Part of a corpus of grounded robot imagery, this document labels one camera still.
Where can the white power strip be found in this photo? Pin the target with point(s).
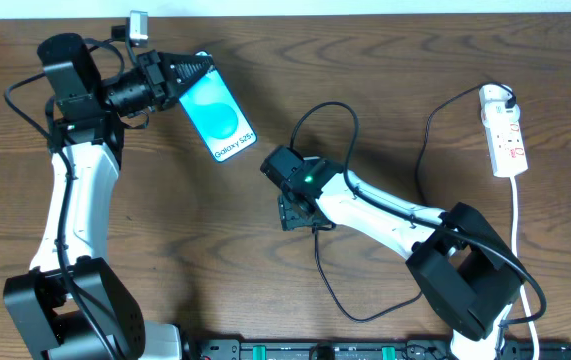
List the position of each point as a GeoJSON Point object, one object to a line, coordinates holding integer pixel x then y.
{"type": "Point", "coordinates": [505, 145]}

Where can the blue Galaxy smartphone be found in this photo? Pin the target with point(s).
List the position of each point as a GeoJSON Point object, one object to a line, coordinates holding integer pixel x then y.
{"type": "Point", "coordinates": [217, 117]}

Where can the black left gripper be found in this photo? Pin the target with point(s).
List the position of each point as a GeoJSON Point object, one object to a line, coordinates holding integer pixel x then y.
{"type": "Point", "coordinates": [153, 80]}

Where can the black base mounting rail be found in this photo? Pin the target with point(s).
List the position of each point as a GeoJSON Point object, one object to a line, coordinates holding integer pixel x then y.
{"type": "Point", "coordinates": [232, 349]}

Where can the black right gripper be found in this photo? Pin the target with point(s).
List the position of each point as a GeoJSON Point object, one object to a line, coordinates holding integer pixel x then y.
{"type": "Point", "coordinates": [292, 215]}

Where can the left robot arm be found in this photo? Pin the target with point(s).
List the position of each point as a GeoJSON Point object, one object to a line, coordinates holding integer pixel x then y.
{"type": "Point", "coordinates": [70, 304]}

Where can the white USB charger adapter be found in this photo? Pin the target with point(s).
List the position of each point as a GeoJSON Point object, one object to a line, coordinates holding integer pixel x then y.
{"type": "Point", "coordinates": [496, 115]}

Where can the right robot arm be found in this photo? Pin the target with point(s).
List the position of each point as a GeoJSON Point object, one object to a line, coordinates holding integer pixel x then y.
{"type": "Point", "coordinates": [466, 272]}

